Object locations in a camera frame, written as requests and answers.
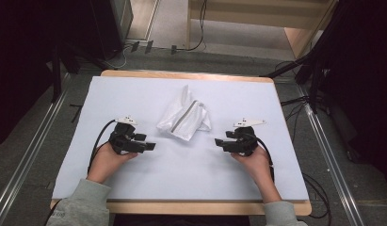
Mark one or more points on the black metal stand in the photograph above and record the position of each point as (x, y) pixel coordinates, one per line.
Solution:
(56, 72)
(313, 84)

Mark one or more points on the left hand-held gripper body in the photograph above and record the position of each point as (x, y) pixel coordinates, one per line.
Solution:
(122, 140)

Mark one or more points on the white cloth with grey stripe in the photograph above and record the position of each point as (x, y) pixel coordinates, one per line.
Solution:
(185, 117)

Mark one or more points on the person's left hand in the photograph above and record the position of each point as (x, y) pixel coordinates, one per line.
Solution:
(106, 161)

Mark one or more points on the wooden table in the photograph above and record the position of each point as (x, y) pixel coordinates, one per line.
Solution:
(188, 207)

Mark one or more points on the dark cabinet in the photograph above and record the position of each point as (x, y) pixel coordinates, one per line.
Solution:
(119, 22)

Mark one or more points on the light wooden shelf unit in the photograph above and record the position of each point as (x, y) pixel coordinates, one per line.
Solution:
(257, 19)

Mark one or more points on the metal floor rail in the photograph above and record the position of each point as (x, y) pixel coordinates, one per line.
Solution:
(334, 169)
(28, 157)

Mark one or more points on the white table mat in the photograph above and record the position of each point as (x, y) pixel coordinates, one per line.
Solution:
(194, 169)

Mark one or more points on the person's right hand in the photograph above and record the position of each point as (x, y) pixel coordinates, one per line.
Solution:
(255, 164)

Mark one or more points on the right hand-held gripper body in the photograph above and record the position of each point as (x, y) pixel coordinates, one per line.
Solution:
(244, 141)

